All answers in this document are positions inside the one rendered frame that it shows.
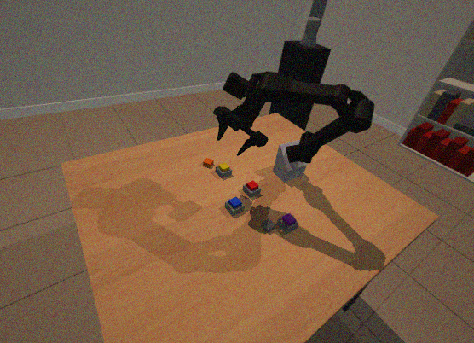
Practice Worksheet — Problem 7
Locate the red button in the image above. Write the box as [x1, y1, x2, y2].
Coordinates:
[242, 181, 261, 198]

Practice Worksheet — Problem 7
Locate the yellow button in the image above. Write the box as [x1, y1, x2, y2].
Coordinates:
[216, 163, 232, 178]

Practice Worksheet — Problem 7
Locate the purple button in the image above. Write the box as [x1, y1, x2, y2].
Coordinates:
[277, 213, 298, 234]

